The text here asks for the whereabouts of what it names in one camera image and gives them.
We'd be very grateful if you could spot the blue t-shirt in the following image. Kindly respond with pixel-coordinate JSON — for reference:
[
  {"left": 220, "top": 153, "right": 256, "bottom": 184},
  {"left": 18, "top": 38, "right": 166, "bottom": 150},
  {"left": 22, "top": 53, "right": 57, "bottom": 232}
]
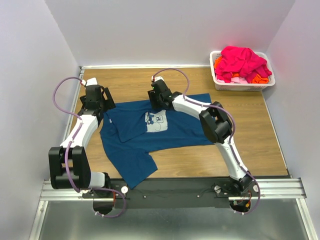
[{"left": 100, "top": 100, "right": 211, "bottom": 189}]

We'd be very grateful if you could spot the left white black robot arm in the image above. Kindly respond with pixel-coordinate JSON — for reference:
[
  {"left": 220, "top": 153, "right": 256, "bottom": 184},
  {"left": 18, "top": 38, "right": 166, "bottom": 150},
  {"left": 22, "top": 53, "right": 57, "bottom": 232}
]
[{"left": 48, "top": 83, "right": 116, "bottom": 198}]

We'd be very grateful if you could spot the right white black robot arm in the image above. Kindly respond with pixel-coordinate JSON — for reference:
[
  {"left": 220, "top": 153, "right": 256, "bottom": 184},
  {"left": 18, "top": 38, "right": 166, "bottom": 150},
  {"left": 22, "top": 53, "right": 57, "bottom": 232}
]
[{"left": 148, "top": 77, "right": 253, "bottom": 196}]

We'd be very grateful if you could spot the white plastic laundry basket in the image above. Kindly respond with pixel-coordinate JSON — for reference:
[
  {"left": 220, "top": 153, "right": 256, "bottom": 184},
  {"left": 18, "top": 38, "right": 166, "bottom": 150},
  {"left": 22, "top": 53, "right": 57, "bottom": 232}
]
[{"left": 209, "top": 46, "right": 276, "bottom": 92}]

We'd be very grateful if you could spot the light pink garment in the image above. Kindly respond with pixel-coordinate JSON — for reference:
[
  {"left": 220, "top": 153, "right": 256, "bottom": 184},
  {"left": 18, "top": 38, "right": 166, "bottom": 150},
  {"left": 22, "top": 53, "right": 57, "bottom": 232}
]
[{"left": 216, "top": 76, "right": 248, "bottom": 84}]

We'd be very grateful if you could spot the pink t-shirt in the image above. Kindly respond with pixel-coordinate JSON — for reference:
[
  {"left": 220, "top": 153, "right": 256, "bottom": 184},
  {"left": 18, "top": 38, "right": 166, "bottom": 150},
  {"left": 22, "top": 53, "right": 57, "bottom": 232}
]
[{"left": 213, "top": 46, "right": 272, "bottom": 81}]

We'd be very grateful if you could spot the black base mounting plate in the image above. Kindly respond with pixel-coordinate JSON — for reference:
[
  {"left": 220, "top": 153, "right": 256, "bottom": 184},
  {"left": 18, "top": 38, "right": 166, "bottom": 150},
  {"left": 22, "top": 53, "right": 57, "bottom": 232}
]
[{"left": 82, "top": 177, "right": 258, "bottom": 209}]

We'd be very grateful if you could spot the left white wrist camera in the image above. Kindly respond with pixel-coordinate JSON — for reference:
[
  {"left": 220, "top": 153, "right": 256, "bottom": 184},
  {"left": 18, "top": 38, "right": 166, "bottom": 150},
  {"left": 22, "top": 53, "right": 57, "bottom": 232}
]
[{"left": 80, "top": 77, "right": 98, "bottom": 87}]

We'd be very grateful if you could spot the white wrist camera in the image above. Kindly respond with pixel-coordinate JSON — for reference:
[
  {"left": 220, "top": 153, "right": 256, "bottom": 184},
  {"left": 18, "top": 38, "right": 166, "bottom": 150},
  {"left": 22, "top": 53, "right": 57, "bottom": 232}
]
[
  {"left": 151, "top": 76, "right": 165, "bottom": 83},
  {"left": 80, "top": 77, "right": 98, "bottom": 87}
]

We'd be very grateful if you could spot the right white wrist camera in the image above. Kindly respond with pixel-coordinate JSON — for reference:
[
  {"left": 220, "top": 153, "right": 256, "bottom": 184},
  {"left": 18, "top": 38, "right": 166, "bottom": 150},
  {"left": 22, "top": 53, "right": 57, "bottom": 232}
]
[{"left": 151, "top": 76, "right": 165, "bottom": 83}]

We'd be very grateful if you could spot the aluminium frame rail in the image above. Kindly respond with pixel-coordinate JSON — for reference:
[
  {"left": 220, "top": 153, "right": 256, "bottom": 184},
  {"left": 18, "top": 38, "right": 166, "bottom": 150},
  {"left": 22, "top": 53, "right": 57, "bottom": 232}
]
[{"left": 40, "top": 178, "right": 307, "bottom": 201}]

